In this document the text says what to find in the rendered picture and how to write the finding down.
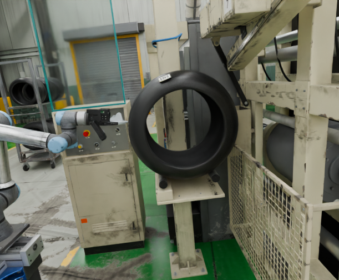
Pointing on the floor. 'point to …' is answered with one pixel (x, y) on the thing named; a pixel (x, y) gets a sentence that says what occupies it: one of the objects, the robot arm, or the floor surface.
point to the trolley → (27, 99)
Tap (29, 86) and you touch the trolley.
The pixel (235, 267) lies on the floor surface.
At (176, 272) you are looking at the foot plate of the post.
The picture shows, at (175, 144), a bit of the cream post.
